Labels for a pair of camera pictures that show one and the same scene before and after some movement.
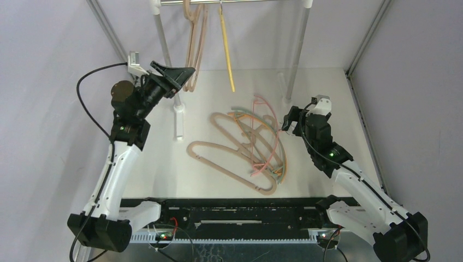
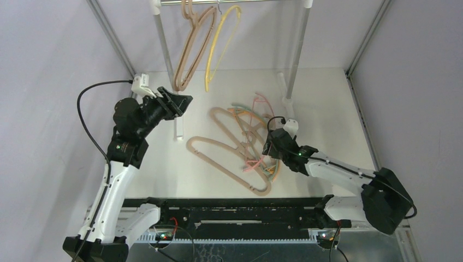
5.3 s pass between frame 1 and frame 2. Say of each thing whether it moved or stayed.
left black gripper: moved
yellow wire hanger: moved
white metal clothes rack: stayed
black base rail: stayed
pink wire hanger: moved
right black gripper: moved
